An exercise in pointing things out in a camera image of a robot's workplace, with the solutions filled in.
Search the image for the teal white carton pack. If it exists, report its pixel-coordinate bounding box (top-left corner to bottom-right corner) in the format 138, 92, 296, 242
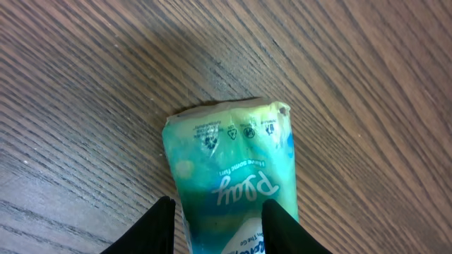
162, 98, 298, 253

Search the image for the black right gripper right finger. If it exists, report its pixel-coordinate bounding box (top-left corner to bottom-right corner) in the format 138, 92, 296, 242
261, 199, 331, 254

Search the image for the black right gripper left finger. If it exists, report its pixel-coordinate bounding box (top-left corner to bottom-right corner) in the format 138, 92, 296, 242
101, 196, 176, 254

